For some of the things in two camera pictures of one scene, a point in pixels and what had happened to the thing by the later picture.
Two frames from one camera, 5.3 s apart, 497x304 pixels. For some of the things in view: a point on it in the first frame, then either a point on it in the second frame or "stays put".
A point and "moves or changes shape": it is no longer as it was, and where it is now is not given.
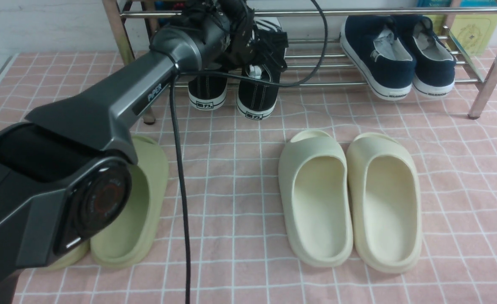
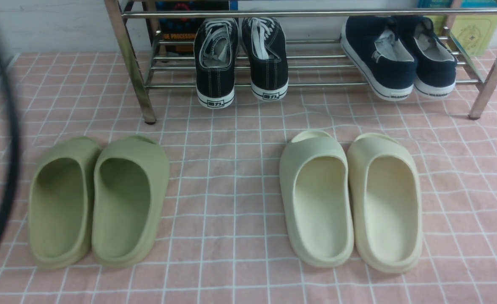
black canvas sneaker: (206, 93) moves or changes shape
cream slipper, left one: (315, 185) stays put
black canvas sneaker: (255, 100) moves or changes shape
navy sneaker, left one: (374, 46) stays put
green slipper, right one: (131, 242) stays put
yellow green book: (475, 33) stays put
